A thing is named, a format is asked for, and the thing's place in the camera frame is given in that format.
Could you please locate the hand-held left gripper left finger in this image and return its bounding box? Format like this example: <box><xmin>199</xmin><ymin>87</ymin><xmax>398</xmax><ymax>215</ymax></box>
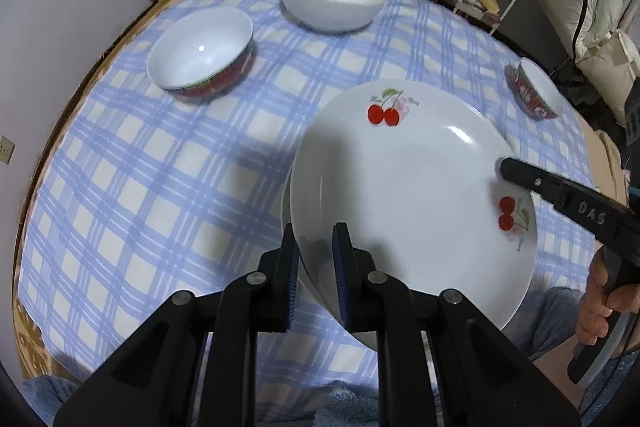
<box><xmin>52</xmin><ymin>222</ymin><xmax>302</xmax><ymax>427</ymax></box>

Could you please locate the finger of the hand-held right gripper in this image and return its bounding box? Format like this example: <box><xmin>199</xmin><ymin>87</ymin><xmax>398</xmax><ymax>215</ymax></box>
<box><xmin>497</xmin><ymin>157</ymin><xmax>567</xmax><ymax>208</ymax></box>

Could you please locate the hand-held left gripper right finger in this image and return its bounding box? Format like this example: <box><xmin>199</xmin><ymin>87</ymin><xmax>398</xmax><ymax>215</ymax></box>
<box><xmin>332</xmin><ymin>222</ymin><xmax>582</xmax><ymax>427</ymax></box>

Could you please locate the white cherry-print plate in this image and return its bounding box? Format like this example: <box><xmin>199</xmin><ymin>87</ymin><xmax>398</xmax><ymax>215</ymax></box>
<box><xmin>280</xmin><ymin>164</ymin><xmax>536</xmax><ymax>354</ymax></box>
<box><xmin>289</xmin><ymin>80</ymin><xmax>539</xmax><ymax>339</ymax></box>

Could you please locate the small red-patterned bowl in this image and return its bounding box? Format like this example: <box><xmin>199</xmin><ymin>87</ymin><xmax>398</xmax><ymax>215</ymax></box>
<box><xmin>514</xmin><ymin>58</ymin><xmax>565</xmax><ymax>122</ymax></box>

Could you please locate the medium red-patterned bowl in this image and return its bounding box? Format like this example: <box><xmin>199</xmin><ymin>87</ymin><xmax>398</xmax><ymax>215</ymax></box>
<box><xmin>146</xmin><ymin>6</ymin><xmax>255</xmax><ymax>104</ymax></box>

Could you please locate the person's right hand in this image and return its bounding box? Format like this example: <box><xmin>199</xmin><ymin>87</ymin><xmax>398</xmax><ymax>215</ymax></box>
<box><xmin>576</xmin><ymin>250</ymin><xmax>612</xmax><ymax>348</ymax></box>

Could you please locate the blue fleece cloth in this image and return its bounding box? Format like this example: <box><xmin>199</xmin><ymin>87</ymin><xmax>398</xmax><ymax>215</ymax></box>
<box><xmin>20</xmin><ymin>286</ymin><xmax>601</xmax><ymax>427</ymax></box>

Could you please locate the blue plaid blanket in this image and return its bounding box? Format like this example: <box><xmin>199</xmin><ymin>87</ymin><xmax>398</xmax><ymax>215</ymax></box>
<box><xmin>15</xmin><ymin>0</ymin><xmax>601</xmax><ymax>408</ymax></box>

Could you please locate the cream massage chair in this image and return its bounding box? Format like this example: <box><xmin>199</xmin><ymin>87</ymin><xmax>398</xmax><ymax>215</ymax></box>
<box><xmin>537</xmin><ymin>0</ymin><xmax>640</xmax><ymax>124</ymax></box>

